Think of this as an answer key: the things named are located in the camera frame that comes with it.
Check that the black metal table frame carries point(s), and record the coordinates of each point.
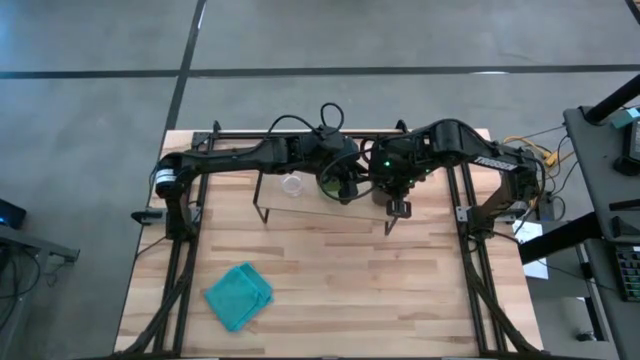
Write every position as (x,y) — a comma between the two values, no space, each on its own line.
(182,280)

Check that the teal small box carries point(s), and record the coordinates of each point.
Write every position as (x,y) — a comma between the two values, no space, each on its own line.
(628,118)

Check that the teal folded cloth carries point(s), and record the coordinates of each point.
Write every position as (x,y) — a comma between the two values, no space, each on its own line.
(239,296)

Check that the small clear plastic cup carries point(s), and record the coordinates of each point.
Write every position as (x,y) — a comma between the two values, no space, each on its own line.
(292,184)

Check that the black clamp mount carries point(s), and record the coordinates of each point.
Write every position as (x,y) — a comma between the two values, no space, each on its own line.
(145,216)

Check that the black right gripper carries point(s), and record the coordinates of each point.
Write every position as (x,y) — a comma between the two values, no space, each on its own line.
(395,160)

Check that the black desk device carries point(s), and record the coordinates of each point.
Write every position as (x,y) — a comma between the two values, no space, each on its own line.
(631,155)

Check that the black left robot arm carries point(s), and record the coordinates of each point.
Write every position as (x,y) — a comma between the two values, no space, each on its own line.
(225,160)

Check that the wooden shelf with black legs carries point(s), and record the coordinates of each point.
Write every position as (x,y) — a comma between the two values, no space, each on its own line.
(300,206)

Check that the black device with blue light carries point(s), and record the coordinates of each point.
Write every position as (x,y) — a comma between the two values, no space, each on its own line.
(10,213)

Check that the white paper sheet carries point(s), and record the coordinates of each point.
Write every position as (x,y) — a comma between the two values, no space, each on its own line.
(531,235)

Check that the grey metal stand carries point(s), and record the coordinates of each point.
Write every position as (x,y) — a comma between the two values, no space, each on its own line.
(30,245)

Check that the black diagonal pole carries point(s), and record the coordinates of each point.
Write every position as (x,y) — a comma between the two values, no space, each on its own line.
(612,100)

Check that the black crossbar beam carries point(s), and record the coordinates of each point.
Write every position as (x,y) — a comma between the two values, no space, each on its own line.
(555,240)

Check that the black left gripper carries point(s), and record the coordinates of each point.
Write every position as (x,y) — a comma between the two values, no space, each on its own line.
(325,147)

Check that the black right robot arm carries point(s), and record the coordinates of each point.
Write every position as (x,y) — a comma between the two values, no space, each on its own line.
(450,137)

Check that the grey side desk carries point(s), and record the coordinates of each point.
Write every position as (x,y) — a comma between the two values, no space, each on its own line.
(605,170)

